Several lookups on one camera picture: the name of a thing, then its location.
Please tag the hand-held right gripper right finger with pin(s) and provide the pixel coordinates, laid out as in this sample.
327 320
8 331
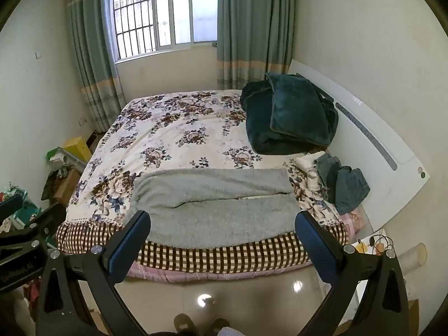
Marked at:
315 250

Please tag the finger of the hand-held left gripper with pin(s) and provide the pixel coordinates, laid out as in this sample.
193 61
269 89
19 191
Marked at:
24 232
10 205

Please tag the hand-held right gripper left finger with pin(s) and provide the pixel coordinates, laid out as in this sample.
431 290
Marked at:
128 252

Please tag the grey fleece blanket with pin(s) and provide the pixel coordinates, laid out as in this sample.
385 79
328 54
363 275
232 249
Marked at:
217 210

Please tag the white nightstand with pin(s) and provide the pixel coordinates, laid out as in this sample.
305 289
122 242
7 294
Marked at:
362 266

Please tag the brown cardboard box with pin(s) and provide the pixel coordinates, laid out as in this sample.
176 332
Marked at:
66 187

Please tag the green plastic bag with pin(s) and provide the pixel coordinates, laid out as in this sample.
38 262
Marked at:
55 154

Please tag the folded blue jeans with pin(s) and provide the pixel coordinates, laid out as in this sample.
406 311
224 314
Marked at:
351 189

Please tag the folded grey-green garment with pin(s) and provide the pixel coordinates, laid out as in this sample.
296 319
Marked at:
327 175

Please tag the cream fleece cloth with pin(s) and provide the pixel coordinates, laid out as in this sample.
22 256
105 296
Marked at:
306 162

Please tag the yellow box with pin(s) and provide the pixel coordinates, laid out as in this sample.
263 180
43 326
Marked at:
77 147

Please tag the brown slipper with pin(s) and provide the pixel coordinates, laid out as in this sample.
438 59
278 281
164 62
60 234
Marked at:
184 323
219 324

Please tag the white bed headboard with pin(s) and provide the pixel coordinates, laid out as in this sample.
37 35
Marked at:
378 182

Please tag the clear plastic cylinder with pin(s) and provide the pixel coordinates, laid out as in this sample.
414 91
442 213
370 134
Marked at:
413 255

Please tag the flat cardboard box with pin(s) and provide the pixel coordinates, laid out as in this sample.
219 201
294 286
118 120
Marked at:
414 318

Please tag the floral bed sheet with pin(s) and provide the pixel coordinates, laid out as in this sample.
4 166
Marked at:
168 136

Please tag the dark green plush blanket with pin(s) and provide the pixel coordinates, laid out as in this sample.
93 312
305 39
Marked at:
259 126

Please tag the dark green plush pillow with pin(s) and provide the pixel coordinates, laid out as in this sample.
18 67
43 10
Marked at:
301 108

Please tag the green striped curtain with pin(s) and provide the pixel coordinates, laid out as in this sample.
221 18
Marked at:
252 28
92 59

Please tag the barred window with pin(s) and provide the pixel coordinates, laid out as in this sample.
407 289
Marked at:
168 10

